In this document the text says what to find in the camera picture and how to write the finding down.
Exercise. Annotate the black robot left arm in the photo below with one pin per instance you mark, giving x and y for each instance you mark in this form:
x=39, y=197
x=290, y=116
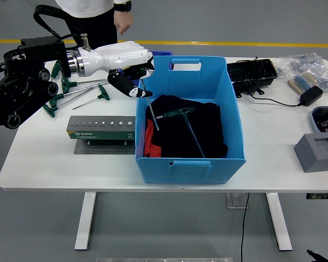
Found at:
x=30, y=54

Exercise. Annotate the grey foam block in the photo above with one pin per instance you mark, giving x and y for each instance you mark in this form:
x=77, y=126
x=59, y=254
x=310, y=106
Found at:
x=309, y=155

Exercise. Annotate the black plastic tray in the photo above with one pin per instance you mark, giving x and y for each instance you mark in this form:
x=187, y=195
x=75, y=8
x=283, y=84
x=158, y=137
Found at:
x=251, y=69

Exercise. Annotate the white table leg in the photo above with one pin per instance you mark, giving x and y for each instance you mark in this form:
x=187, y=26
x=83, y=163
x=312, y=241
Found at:
x=279, y=221
x=85, y=221

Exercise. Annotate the person's left hand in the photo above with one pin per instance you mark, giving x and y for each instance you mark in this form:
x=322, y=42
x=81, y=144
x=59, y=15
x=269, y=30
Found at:
x=123, y=20

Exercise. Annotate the black cloth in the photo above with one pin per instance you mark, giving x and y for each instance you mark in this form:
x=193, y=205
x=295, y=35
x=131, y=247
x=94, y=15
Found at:
x=180, y=142

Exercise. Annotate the black device with mounting ears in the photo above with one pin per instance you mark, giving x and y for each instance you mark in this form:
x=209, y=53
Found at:
x=251, y=87

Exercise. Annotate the metal plate under table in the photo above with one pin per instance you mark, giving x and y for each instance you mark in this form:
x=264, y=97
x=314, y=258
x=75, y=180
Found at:
x=235, y=200

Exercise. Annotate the dark blue plastic bin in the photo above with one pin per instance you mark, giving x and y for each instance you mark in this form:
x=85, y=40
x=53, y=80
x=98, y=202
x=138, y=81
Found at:
x=164, y=53

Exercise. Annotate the table height control panel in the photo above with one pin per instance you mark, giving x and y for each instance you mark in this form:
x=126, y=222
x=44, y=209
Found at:
x=322, y=196

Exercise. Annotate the orange cloth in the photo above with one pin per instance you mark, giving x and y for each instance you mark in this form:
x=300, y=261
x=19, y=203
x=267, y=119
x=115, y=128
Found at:
x=153, y=150

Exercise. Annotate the green steel hex key stand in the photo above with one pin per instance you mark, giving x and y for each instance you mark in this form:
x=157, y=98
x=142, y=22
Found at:
x=104, y=134

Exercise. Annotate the light blue folding box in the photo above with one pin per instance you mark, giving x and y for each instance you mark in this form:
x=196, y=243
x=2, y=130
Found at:
x=191, y=172

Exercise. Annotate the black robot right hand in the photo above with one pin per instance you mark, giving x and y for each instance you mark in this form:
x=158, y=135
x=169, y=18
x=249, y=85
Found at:
x=317, y=257

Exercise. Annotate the black wristwatch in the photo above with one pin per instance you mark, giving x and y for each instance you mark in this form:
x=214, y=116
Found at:
x=123, y=6

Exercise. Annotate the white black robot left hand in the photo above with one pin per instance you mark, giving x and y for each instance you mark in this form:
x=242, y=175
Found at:
x=117, y=56

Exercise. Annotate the black power adapter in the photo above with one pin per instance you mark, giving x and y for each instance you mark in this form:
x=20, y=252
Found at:
x=311, y=95

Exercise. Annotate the tan resistor tape bundle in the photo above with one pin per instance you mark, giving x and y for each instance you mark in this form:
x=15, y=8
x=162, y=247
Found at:
x=302, y=82

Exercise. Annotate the clear bags of components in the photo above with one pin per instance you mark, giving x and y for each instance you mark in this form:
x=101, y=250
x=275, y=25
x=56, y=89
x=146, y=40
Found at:
x=309, y=64

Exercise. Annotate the person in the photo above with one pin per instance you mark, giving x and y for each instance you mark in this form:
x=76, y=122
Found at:
x=93, y=24

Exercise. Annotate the blue-rimmed parts tray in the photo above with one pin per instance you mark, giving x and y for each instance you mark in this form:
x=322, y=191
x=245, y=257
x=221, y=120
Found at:
x=315, y=120

